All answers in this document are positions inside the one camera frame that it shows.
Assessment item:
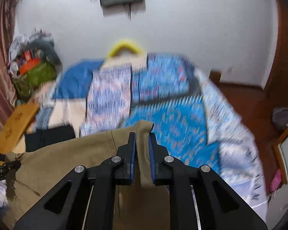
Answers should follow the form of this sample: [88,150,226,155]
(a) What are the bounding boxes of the olive khaki pants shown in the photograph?
[3,121,170,229]

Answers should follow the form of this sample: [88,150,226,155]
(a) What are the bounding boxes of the black folded garment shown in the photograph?
[25,125,76,152]

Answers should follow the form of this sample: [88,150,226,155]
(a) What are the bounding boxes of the wooden lap desk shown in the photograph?
[0,103,39,154]

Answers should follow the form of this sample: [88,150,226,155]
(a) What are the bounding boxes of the pink slipper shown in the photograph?
[270,169,282,193]

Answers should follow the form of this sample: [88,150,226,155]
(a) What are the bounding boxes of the blue patchwork bed quilt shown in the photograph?
[31,54,268,216]

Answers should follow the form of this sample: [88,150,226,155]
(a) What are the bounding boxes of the orange box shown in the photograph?
[19,58,40,75]

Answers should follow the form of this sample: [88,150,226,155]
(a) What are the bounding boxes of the pile of grey clothes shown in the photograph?
[8,30,55,62]

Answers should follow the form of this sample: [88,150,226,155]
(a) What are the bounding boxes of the yellow foam hoop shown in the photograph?
[107,39,145,58]

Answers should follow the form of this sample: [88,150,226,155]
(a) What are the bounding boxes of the wooden wardrobe frame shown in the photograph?
[272,114,288,185]

